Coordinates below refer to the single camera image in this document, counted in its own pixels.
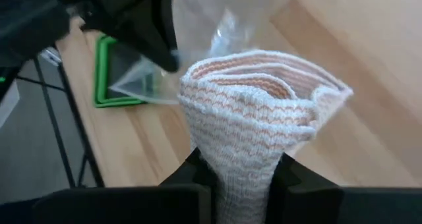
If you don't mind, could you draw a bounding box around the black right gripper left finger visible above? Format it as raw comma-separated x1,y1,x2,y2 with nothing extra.
32,148,218,224

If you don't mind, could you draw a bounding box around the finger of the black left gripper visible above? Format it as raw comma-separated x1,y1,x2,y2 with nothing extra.
164,0,181,72
82,0,172,72

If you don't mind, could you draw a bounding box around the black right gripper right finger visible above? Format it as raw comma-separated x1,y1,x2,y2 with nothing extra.
265,153,422,224

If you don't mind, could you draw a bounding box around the clear plastic bag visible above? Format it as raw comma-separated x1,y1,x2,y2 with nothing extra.
108,0,304,105

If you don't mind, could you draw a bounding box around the green black square tray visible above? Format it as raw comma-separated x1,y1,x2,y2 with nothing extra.
93,34,156,109

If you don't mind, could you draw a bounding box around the silver bracket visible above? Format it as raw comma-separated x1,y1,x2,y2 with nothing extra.
39,47,63,67

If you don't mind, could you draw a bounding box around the black metal table frame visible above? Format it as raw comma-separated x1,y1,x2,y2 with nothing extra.
16,52,106,188

